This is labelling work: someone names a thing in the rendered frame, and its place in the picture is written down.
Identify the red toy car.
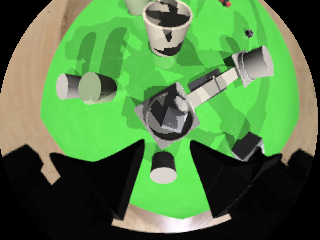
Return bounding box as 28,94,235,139
219,0,232,7

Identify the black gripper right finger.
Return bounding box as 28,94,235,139
189,140,283,219

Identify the beige open cylindrical cup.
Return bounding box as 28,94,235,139
143,0,193,57

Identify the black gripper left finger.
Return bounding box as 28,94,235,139
49,139,145,221

